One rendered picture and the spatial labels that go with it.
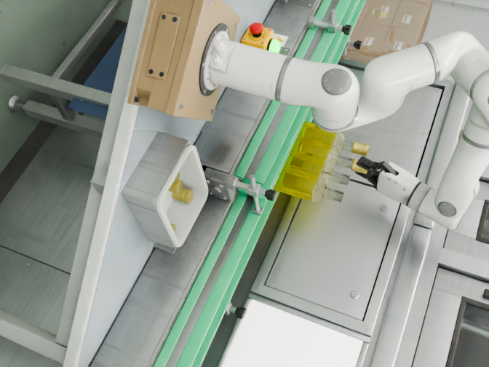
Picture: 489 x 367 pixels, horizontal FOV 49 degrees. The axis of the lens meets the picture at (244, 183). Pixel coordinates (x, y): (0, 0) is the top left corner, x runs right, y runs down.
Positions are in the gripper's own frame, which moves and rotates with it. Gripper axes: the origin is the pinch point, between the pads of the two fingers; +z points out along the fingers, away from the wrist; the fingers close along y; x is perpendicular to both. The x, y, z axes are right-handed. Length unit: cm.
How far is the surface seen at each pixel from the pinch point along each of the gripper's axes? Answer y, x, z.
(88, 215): 27, 61, 36
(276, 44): 21.0, -8.6, 35.4
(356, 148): 1.3, -3.6, 5.0
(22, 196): -14, 62, 88
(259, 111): 15.8, 9.7, 27.8
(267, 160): 14.1, 20.3, 17.3
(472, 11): -315, -440, 100
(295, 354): -12, 51, -12
